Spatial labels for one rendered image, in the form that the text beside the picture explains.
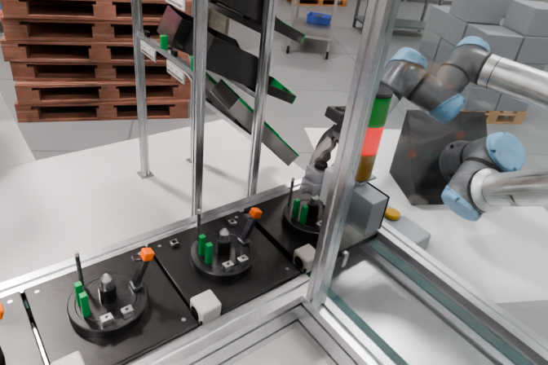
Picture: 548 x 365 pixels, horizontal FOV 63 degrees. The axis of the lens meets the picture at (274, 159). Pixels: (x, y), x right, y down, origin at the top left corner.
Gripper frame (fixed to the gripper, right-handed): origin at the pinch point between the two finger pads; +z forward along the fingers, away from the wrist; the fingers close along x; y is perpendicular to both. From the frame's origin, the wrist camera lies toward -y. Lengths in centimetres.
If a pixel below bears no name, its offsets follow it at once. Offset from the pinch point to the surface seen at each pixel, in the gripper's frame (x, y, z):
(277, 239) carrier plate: -1.6, 1.6, 18.2
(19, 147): 85, -19, 52
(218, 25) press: 356, 196, -67
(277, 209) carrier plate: 7.2, 6.6, 13.8
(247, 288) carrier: -10.3, -9.2, 27.7
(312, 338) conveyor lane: -22.0, 3.6, 28.2
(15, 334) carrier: 2, -38, 54
